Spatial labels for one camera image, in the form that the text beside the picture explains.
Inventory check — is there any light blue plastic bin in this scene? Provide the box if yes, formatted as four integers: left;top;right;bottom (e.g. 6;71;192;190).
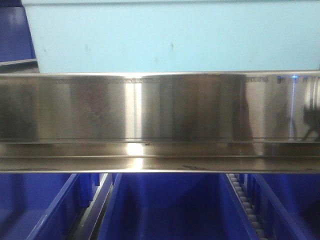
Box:
22;0;320;73

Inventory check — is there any dark blue bin lower centre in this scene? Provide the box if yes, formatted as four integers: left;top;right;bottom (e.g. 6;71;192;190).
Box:
98;173;258;240

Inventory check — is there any dark blue bin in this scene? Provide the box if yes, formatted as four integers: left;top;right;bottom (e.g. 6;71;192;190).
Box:
0;173;101;240
240;173;320;240
98;173;258;240
0;6;36;62

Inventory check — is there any white roller track strip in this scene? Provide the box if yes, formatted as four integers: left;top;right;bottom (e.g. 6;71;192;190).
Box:
226;173;268;240

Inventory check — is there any dark blue bin lower right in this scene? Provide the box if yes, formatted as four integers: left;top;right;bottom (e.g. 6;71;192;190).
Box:
240;173;320;240

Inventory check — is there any dark blue bin lower left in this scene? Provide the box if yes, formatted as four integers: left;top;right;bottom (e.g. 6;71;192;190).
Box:
0;173;101;240

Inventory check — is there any dark blue bin upper left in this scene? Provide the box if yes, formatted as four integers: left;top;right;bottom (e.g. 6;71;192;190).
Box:
0;6;36;62

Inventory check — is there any stainless steel shelf front rail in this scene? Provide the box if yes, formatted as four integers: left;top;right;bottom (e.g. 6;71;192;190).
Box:
0;70;320;174

